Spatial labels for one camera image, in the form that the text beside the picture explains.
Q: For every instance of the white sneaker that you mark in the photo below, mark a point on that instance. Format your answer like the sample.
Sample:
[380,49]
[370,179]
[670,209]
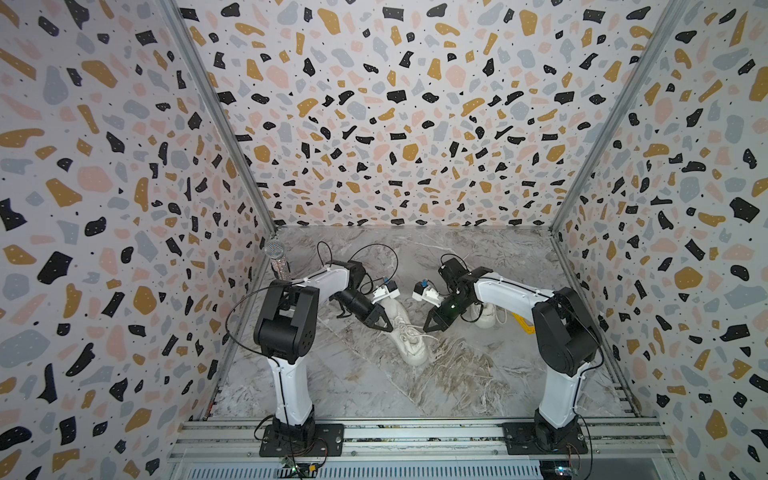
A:
[490,316]
[407,338]

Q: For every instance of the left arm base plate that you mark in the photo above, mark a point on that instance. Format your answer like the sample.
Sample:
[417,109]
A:
[316,440]

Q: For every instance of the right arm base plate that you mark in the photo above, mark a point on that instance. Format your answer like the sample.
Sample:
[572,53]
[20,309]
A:
[540,438]

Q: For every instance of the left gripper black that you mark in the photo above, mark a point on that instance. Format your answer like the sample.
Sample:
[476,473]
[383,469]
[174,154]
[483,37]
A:
[373,315]

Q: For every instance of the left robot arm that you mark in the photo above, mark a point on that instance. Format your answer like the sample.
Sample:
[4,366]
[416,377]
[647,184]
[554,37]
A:
[287,323]

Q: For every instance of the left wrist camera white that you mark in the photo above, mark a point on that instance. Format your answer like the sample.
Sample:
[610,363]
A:
[387,290]

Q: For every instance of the aluminium corner post left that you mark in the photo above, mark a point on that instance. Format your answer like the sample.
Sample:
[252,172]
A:
[171,14]

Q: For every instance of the aluminium corner post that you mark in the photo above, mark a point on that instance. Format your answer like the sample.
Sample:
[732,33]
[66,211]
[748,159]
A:
[171,14]
[625,100]

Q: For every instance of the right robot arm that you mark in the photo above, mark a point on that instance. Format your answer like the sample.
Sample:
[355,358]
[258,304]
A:
[566,334]

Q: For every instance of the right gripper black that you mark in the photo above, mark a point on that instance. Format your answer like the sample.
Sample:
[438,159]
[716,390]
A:
[437,325]

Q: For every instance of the aluminium front rail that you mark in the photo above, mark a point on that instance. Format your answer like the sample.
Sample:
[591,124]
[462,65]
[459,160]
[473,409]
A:
[423,439]

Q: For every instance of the aluminium corner post right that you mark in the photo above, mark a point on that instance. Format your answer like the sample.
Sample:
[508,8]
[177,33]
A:
[625,100]

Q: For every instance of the yellow plastic frame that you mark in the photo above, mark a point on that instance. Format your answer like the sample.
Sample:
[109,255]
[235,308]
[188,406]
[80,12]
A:
[527,327]

